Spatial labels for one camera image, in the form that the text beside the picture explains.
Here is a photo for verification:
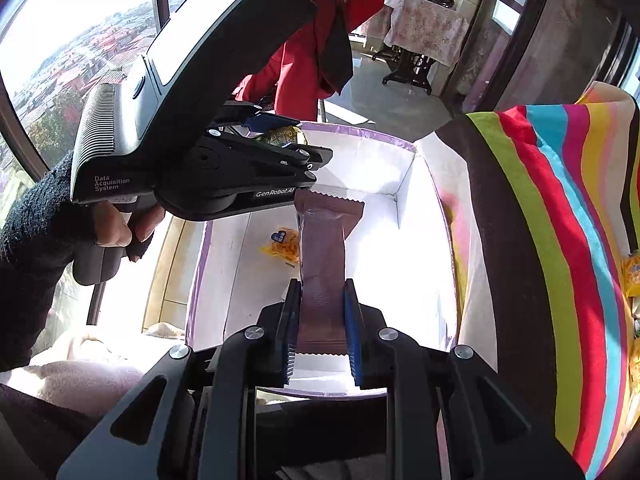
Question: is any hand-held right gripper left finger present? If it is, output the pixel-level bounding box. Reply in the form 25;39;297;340
56;279;303;480

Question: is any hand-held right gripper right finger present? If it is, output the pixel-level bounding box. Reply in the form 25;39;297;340
341;278;586;480

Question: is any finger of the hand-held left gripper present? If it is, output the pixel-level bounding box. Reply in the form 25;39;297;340
220;101;301;133
202;129;334;183

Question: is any gold snack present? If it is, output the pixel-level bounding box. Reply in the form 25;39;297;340
250;125;307;151

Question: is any white box with purple rim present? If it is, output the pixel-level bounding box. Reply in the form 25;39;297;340
184;120;501;401

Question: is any brown snack packet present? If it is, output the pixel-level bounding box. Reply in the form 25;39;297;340
293;187;366;359

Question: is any person's left forearm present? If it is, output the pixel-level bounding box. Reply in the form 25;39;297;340
0;152;101;372

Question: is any person's left hand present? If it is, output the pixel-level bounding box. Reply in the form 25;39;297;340
90;202;167;264

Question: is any red jacket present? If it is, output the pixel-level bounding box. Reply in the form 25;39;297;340
232;0;386;114

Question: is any small yellow snack packet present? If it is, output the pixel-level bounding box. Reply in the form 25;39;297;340
259;227;304;267

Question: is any black iron table base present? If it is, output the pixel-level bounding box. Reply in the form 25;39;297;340
372;44;436;96

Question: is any floral tablecloth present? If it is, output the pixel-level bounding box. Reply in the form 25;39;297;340
360;0;472;69

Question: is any rainbow striped cloth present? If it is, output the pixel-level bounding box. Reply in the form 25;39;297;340
434;80;640;480

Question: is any pink fleece blanket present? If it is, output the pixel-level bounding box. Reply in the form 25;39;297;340
0;322;187;417

